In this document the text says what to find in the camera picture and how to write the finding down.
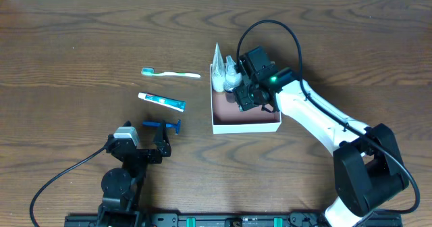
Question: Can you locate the blue disposable razor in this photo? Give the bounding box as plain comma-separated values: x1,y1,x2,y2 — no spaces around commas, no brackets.
142,120,181,134

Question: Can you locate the clear pump soap bottle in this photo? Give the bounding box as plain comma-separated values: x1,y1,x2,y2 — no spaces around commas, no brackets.
223,55,242,103

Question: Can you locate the green white toothpaste tube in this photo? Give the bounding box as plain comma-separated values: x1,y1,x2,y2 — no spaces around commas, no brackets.
138,93,186,112

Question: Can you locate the green white toothbrush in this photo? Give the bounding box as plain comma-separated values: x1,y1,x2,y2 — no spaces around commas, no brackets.
141,68,201,78

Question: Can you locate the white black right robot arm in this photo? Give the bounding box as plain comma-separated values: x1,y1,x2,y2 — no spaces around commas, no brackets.
211,47,408,226

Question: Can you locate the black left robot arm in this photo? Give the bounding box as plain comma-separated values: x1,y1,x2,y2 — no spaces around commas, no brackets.
95,121,171,227

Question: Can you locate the white box pink interior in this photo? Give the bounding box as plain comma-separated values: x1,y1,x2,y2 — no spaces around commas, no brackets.
209,66,282,134

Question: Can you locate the white cone tube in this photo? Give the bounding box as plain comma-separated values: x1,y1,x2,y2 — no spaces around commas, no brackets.
211,43,225,93

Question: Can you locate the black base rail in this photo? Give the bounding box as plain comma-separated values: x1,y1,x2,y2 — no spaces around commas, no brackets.
64,212,403,227

